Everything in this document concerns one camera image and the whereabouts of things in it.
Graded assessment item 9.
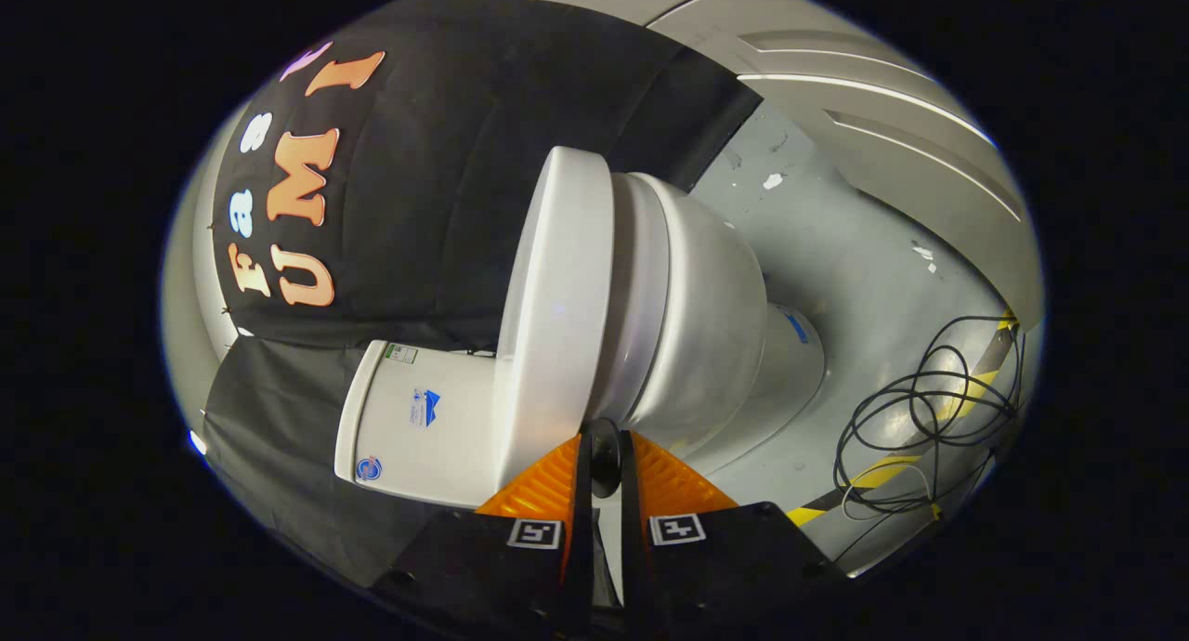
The white toilet lid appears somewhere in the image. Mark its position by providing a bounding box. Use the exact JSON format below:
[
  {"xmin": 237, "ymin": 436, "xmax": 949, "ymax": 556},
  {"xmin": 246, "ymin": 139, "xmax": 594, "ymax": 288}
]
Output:
[{"xmin": 490, "ymin": 146, "xmax": 623, "ymax": 609}]

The black backdrop cloth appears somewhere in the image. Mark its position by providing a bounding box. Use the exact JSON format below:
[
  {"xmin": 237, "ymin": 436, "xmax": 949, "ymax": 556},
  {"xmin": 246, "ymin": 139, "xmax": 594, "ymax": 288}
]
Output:
[{"xmin": 200, "ymin": 0, "xmax": 763, "ymax": 586}]

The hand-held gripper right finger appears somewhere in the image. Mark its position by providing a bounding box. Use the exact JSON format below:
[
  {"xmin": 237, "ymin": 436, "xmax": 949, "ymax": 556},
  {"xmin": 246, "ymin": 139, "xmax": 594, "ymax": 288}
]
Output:
[{"xmin": 618, "ymin": 430, "xmax": 846, "ymax": 637}]

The black cable bundle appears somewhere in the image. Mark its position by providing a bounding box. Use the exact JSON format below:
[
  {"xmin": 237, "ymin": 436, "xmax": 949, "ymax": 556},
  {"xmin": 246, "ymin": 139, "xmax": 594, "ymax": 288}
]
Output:
[{"xmin": 833, "ymin": 316, "xmax": 1027, "ymax": 521}]

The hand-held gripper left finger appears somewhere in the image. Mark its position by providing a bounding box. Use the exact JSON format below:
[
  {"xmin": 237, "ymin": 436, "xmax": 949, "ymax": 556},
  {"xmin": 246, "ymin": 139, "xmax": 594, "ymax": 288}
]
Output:
[{"xmin": 372, "ymin": 432, "xmax": 595, "ymax": 637}]

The white ceramic toilet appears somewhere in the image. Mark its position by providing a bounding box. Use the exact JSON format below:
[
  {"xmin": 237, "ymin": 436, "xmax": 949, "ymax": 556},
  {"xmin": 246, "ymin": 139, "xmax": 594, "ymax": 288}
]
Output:
[{"xmin": 334, "ymin": 172, "xmax": 828, "ymax": 510}]

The white panelled cabinet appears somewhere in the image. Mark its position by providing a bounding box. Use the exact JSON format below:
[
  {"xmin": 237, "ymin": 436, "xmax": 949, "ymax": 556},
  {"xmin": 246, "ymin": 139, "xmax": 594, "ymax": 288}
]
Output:
[{"xmin": 525, "ymin": 0, "xmax": 1046, "ymax": 331}]

